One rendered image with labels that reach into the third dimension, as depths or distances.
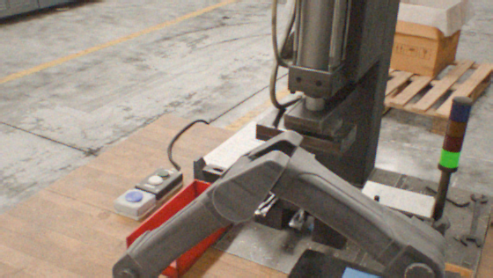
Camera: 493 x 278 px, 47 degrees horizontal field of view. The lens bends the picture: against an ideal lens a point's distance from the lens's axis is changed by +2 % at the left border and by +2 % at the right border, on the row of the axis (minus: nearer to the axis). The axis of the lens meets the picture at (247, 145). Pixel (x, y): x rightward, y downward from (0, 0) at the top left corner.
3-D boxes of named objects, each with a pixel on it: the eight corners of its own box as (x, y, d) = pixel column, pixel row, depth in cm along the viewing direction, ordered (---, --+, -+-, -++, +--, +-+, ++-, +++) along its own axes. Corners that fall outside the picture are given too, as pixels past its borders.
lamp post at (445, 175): (418, 225, 125) (444, 100, 111) (424, 211, 130) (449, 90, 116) (447, 233, 123) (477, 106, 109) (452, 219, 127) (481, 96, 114)
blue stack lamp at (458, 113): (446, 119, 114) (450, 103, 112) (450, 112, 117) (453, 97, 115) (467, 123, 112) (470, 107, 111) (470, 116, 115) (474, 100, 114)
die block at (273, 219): (253, 222, 124) (254, 193, 121) (273, 201, 132) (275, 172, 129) (341, 250, 116) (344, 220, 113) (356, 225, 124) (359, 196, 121)
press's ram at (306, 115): (252, 153, 116) (256, 9, 102) (300, 109, 136) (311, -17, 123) (335, 176, 109) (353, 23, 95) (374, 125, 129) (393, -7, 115)
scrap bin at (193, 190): (127, 261, 112) (125, 237, 109) (194, 200, 132) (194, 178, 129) (178, 281, 107) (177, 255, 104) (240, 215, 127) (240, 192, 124)
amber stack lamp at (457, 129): (443, 135, 115) (446, 120, 114) (446, 128, 118) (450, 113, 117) (463, 139, 114) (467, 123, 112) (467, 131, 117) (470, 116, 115)
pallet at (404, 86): (372, 57, 507) (375, 41, 500) (491, 81, 458) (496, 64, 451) (308, 99, 418) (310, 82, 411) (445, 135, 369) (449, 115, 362)
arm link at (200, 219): (150, 273, 98) (282, 179, 80) (131, 298, 92) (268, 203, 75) (126, 246, 97) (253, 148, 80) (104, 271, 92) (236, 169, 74)
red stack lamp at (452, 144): (440, 149, 117) (443, 135, 115) (444, 142, 120) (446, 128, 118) (459, 154, 115) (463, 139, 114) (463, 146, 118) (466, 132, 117)
